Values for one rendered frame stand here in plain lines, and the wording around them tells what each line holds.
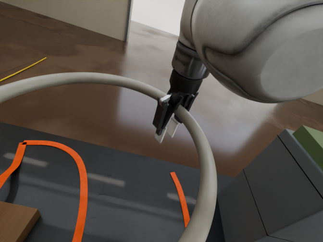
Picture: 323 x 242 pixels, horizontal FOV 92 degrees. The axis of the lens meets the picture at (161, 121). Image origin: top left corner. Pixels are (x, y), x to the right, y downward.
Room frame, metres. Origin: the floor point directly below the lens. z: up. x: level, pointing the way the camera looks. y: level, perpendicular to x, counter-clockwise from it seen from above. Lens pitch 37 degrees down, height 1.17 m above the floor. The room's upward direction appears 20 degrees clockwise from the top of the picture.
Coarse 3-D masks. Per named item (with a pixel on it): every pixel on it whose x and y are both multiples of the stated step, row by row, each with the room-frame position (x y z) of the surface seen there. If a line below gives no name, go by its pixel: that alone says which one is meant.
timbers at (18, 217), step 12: (0, 204) 0.24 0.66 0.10; (12, 204) 0.26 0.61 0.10; (0, 216) 0.20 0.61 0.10; (12, 216) 0.21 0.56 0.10; (24, 216) 0.23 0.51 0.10; (36, 216) 0.25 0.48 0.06; (0, 228) 0.16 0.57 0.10; (12, 228) 0.17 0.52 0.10; (24, 228) 0.18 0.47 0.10; (0, 240) 0.12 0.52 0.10; (12, 240) 0.13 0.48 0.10; (24, 240) 0.15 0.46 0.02
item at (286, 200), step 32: (256, 160) 0.78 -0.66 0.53; (288, 160) 0.65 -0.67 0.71; (224, 192) 0.77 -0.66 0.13; (256, 192) 0.62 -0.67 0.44; (288, 192) 0.52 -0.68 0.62; (320, 192) 0.46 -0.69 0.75; (224, 224) 0.57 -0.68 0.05; (256, 224) 0.47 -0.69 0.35; (288, 224) 0.41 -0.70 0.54; (320, 224) 0.42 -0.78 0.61
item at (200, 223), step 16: (32, 80) 0.28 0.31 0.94; (48, 80) 0.31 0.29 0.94; (64, 80) 0.33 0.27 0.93; (80, 80) 0.36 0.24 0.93; (96, 80) 0.38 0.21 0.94; (112, 80) 0.40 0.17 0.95; (128, 80) 0.41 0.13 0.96; (0, 96) 0.22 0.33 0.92; (16, 96) 0.24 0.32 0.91; (176, 112) 0.35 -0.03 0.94; (192, 128) 0.30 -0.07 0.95; (208, 144) 0.26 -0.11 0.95; (208, 160) 0.22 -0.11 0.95; (208, 176) 0.18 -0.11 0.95; (208, 192) 0.15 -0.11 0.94; (208, 208) 0.13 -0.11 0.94; (192, 224) 0.10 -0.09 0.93; (208, 224) 0.11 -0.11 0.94; (192, 240) 0.08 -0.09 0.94
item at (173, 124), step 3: (171, 120) 0.40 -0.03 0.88; (174, 120) 0.40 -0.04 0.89; (171, 123) 0.40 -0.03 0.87; (174, 123) 0.39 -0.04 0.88; (177, 123) 0.39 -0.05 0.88; (168, 126) 0.41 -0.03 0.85; (171, 126) 0.40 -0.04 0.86; (174, 126) 0.39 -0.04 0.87; (177, 126) 0.39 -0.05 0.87; (168, 129) 0.40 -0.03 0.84; (171, 129) 0.40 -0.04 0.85; (174, 129) 0.39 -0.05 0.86; (168, 132) 0.40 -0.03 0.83; (171, 132) 0.39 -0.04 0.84; (174, 132) 0.39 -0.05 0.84; (171, 135) 0.39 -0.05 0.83
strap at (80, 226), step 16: (32, 144) 0.67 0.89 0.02; (48, 144) 0.72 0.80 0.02; (16, 160) 0.52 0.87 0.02; (80, 160) 0.68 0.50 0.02; (0, 176) 0.36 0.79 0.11; (80, 176) 0.56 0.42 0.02; (80, 192) 0.46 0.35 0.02; (80, 208) 0.37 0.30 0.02; (80, 224) 0.30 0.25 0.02; (80, 240) 0.23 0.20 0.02
